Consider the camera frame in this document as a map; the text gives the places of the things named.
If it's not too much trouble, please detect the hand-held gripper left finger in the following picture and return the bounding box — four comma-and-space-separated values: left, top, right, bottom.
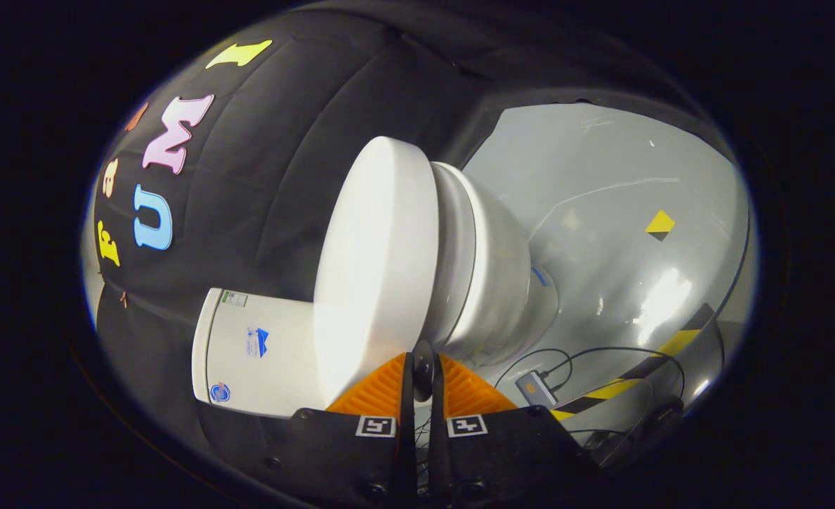
244, 352, 418, 509

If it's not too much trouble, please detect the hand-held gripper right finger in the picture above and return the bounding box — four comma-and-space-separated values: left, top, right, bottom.
428, 352, 605, 509

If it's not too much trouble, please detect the white toilet lid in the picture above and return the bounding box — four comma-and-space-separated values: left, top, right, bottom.
313, 136, 441, 409

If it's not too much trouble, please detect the white toilet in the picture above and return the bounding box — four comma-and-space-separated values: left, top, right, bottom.
191, 161, 561, 419

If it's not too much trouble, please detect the white toilet seat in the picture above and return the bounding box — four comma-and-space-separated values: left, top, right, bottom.
428, 163, 479, 349

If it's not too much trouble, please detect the yellow black floor tape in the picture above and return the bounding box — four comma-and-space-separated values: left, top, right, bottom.
550, 304, 716, 422

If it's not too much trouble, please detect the black backdrop cloth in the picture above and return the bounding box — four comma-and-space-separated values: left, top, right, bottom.
81, 4, 736, 496

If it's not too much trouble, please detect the yellow black square sticker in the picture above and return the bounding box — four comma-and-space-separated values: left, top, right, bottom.
645, 209, 677, 242

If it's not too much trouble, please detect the small grey cable hub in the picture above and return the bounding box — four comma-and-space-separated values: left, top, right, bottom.
515, 370, 558, 409

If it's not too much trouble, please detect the black cable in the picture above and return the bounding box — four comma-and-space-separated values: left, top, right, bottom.
494, 345, 687, 453

